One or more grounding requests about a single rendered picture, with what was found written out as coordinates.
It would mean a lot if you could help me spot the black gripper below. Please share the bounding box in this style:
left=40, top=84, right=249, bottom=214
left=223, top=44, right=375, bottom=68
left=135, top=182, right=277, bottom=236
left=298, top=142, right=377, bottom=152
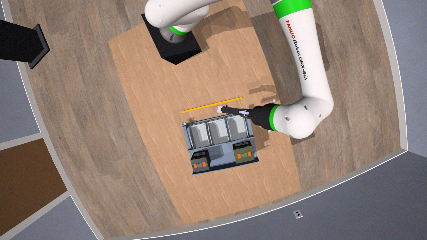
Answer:
left=217, top=105, right=263, bottom=126

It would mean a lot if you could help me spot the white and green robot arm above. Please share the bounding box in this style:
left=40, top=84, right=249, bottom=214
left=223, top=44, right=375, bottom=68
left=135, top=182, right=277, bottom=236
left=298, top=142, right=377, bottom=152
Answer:
left=144, top=0, right=334, bottom=139

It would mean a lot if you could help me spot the dark grey tool case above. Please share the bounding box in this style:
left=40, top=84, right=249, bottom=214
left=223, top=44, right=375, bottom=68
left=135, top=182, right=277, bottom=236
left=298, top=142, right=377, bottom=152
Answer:
left=190, top=150, right=211, bottom=172

